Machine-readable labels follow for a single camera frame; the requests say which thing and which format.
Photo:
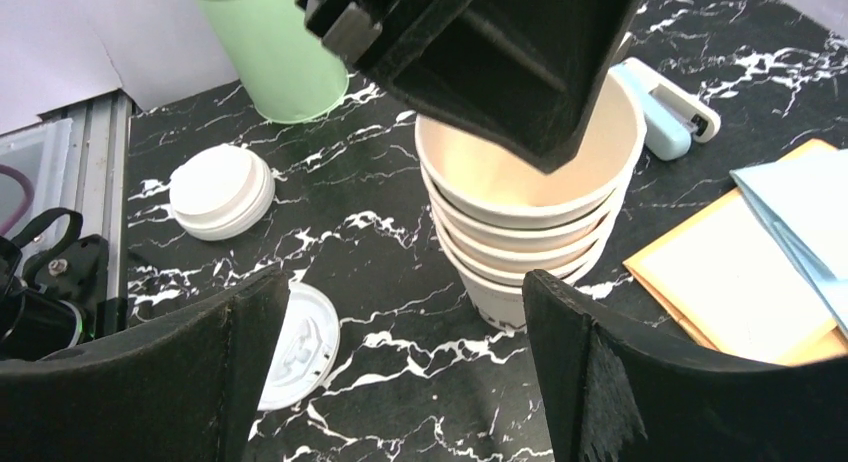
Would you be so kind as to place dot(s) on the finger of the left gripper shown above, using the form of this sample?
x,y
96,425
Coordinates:
x,y
548,61
408,47

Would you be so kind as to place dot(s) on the clear plastic cup lid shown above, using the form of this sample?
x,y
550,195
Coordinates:
x,y
306,348

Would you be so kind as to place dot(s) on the orange envelope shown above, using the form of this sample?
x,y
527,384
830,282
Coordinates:
x,y
724,279

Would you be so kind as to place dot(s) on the green cup of straws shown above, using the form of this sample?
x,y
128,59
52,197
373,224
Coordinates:
x,y
287,73

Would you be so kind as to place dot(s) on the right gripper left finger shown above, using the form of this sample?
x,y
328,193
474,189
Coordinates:
x,y
184,386

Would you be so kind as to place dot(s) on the light blue envelope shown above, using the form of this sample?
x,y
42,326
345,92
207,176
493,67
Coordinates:
x,y
802,204

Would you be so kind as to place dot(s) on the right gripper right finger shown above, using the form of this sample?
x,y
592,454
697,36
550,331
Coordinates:
x,y
614,389

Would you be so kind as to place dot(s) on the stack of white paper cups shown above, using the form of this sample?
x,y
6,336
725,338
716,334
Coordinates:
x,y
497,218

